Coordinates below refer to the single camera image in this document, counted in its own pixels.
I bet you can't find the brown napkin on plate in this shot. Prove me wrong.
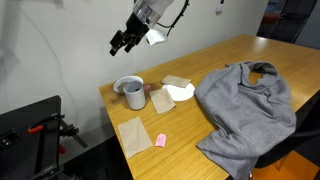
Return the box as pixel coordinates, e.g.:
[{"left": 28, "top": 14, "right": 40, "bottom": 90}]
[
  {"left": 118, "top": 82, "right": 128, "bottom": 95},
  {"left": 162, "top": 75, "right": 191, "bottom": 88}
]

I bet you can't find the grey hooded sweatshirt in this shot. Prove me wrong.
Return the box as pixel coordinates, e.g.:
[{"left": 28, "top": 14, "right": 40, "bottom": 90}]
[{"left": 195, "top": 61, "right": 297, "bottom": 180}]

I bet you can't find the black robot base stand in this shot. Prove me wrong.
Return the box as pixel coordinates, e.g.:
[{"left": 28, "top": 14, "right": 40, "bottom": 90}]
[{"left": 0, "top": 96, "right": 62, "bottom": 180}]

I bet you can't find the black chair under sweatshirt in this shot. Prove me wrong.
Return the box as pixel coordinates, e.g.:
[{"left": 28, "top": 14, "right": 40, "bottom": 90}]
[{"left": 255, "top": 129, "right": 320, "bottom": 168}]

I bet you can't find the orange handled black clamp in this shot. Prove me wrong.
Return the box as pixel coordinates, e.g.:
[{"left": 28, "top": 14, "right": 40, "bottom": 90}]
[{"left": 28, "top": 114, "right": 88, "bottom": 148}]

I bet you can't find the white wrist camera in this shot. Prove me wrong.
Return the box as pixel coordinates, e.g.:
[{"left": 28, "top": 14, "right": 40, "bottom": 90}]
[{"left": 145, "top": 29, "right": 167, "bottom": 45}]

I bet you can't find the brown napkin on left plate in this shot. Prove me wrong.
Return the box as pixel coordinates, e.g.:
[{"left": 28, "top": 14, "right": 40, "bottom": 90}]
[{"left": 118, "top": 82, "right": 128, "bottom": 95}]

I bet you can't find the large brown napkin front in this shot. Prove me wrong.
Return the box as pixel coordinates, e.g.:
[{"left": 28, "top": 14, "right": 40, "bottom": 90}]
[{"left": 118, "top": 117, "right": 153, "bottom": 158}]

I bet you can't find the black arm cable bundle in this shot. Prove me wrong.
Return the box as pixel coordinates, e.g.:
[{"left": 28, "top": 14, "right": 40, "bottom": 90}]
[{"left": 155, "top": 0, "right": 190, "bottom": 38}]

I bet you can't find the white plate right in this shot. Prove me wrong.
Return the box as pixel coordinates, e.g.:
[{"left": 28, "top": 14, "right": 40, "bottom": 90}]
[{"left": 162, "top": 83, "right": 195, "bottom": 102}]

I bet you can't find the brown napkin beside cup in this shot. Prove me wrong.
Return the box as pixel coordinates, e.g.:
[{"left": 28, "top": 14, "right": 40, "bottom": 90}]
[{"left": 150, "top": 89, "right": 175, "bottom": 114}]

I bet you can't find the pink eraser behind cup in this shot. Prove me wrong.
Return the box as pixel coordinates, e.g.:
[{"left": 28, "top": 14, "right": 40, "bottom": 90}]
[{"left": 143, "top": 85, "right": 151, "bottom": 91}]

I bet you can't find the white plate behind cup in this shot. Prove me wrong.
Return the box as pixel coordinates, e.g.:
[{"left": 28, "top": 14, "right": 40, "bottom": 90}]
[{"left": 113, "top": 75, "right": 144, "bottom": 94}]

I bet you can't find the white wall switch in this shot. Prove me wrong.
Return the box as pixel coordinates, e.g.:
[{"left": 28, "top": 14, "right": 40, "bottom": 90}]
[{"left": 215, "top": 0, "right": 225, "bottom": 15}]

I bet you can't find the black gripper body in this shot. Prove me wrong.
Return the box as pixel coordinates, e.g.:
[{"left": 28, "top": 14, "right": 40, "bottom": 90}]
[{"left": 123, "top": 13, "right": 149, "bottom": 45}]

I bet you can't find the light grey plastic cup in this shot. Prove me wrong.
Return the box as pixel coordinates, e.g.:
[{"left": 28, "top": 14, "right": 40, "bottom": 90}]
[{"left": 124, "top": 81, "right": 146, "bottom": 110}]

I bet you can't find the brown napkin on right plate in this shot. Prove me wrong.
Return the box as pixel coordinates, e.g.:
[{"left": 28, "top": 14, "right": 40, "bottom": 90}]
[{"left": 162, "top": 75, "right": 191, "bottom": 88}]

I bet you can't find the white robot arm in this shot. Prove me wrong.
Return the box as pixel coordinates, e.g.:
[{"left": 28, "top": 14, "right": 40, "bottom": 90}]
[{"left": 109, "top": 0, "right": 173, "bottom": 56}]

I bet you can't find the pink eraser near table edge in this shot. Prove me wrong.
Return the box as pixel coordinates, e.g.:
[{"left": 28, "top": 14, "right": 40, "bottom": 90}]
[{"left": 155, "top": 134, "right": 167, "bottom": 147}]

